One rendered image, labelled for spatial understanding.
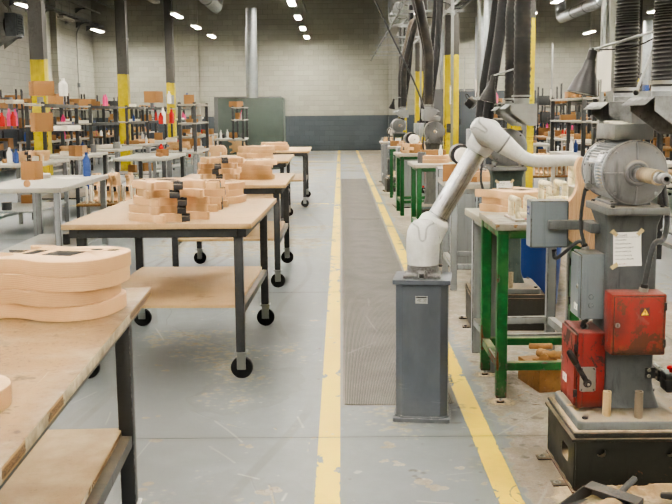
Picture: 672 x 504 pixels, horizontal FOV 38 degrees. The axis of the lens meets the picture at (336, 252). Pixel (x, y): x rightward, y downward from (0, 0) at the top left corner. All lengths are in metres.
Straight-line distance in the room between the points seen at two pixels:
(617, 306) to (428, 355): 1.18
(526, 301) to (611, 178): 2.99
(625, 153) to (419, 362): 1.49
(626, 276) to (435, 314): 1.07
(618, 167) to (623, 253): 0.34
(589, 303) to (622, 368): 0.29
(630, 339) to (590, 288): 0.26
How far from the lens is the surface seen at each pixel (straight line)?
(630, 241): 4.04
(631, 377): 4.16
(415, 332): 4.76
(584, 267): 4.04
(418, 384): 4.82
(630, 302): 3.96
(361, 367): 5.85
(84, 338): 2.73
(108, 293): 3.03
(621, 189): 3.99
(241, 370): 5.67
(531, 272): 7.68
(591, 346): 4.06
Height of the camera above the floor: 1.49
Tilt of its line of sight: 8 degrees down
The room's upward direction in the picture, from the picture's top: 1 degrees counter-clockwise
